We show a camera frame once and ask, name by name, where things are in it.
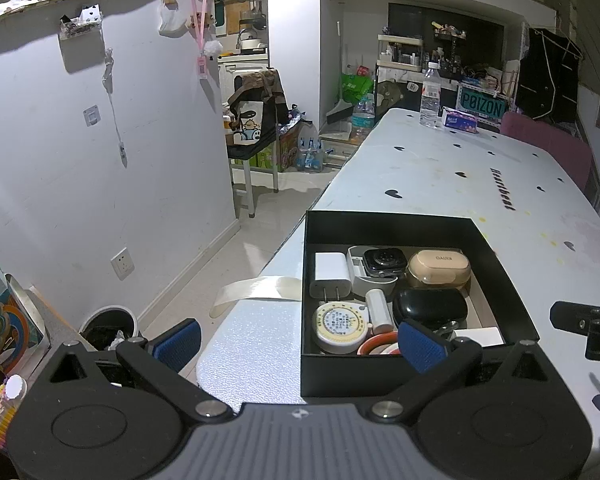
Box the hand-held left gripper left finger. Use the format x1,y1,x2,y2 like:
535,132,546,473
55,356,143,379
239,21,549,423
42,317,233,422

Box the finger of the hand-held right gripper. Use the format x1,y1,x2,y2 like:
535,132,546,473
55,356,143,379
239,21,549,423
550,300,600,361

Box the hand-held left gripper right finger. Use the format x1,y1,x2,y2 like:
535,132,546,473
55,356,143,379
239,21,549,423
370,319,563,423

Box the black earbud case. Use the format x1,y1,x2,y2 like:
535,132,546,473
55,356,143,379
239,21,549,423
392,287,468,332

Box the white orange scissors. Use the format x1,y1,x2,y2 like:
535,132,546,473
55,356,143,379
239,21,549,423
356,331,403,357

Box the white plastic cylinder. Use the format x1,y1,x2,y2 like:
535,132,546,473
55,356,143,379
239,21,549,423
365,289,395,336

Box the grey plastic holder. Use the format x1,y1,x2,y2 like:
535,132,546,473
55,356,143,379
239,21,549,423
346,246,406,298

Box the beige earbud case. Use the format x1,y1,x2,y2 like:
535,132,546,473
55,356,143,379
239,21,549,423
406,249,472,290

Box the black smartwatch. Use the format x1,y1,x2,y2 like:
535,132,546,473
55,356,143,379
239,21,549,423
362,246,410,279

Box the white wall charger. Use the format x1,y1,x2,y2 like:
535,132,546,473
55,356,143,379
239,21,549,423
309,251,353,301

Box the black cardboard box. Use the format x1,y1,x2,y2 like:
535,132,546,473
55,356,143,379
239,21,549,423
300,210,541,398

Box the white trash bin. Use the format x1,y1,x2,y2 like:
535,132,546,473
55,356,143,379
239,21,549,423
78,305,140,353

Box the pink chair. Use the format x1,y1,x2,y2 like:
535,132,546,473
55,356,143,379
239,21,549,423
500,111,600,206

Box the white metal chair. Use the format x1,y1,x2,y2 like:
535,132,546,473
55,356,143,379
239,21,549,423
228,146,281,219

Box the colorful patterned box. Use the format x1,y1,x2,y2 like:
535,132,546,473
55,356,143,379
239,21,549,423
0,275,46,361

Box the green white carton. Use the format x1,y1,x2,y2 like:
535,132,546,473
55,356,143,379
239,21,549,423
232,140,281,173

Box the pack of water bottles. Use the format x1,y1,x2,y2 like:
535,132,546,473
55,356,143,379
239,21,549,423
295,122,327,172

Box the blue tissue pack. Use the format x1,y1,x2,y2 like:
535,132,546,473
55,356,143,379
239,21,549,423
441,106,480,134

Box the black vest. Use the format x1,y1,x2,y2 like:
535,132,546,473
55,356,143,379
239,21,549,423
515,27,583,123

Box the cartoon print tote bag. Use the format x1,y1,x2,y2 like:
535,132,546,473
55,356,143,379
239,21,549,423
226,69,290,146

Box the colorful printed carton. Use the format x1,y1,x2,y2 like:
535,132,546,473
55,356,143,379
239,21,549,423
278,120,311,171

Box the teal sign plate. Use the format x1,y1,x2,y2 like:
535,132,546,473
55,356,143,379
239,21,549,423
456,83,507,121

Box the large water jug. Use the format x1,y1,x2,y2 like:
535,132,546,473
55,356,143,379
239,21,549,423
351,92,377,141

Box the clear water bottle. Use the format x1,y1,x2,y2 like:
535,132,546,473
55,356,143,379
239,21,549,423
420,61,442,129

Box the broom with dustpan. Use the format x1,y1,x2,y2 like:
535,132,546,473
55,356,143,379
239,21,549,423
326,21,353,126

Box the green shopping bag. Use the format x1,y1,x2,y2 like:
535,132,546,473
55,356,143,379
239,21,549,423
341,72,375,106

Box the white desktop rack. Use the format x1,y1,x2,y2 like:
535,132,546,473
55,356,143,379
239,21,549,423
377,35,424,73

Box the black cosmetics rack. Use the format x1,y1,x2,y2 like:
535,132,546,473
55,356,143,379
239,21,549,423
432,22,468,81

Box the metal kettle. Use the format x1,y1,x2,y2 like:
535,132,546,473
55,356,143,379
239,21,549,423
237,27,261,53

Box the white hanging cloth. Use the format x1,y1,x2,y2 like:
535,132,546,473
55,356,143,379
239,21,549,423
158,2,188,37

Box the wooden cutting board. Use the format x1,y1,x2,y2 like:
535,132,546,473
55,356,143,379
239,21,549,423
225,0,251,36

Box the white plastic strap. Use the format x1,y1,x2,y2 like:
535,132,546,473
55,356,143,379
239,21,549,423
210,276,303,318

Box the white wall socket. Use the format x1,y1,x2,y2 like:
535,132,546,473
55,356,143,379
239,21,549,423
110,247,135,281

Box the white hanging cable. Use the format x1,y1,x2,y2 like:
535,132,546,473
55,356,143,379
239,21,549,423
101,47,128,169

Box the pink lanyard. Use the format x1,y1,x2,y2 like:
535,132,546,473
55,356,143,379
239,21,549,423
190,0,212,73

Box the clear acrylic wall holder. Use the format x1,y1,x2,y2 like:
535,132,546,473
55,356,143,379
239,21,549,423
59,4,103,41

